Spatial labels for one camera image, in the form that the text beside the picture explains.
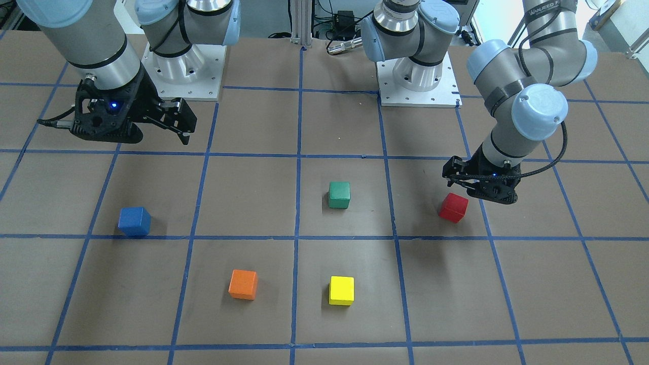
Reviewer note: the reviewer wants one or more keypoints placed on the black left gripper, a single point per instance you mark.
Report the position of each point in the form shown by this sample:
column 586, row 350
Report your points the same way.
column 478, row 165

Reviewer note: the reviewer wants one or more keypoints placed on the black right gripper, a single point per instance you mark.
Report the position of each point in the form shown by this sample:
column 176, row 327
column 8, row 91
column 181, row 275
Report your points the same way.
column 146, row 100

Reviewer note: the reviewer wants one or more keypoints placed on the red wooden block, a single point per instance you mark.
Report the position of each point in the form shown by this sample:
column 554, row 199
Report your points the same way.
column 453, row 208

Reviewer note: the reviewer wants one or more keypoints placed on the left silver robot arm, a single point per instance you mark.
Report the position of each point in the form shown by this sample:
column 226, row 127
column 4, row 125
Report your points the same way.
column 520, row 87

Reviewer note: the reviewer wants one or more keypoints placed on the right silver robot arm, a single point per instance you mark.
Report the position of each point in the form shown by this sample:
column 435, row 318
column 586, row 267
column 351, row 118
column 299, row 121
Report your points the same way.
column 90, row 37

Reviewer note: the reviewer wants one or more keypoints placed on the blue wooden block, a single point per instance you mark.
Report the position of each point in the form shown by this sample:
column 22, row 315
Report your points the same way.
column 134, row 221

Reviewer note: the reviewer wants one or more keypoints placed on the green wooden block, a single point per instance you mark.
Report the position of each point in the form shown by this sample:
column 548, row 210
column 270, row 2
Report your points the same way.
column 339, row 194

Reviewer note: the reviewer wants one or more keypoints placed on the yellow wooden block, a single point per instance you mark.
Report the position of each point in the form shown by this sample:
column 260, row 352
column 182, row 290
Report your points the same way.
column 341, row 291

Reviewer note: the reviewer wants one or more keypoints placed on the orange wooden block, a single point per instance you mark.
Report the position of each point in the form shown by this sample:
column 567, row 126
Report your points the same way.
column 243, row 284

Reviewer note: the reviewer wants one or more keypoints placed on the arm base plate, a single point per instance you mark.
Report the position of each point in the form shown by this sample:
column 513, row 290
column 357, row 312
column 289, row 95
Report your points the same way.
column 195, row 76
column 403, row 83

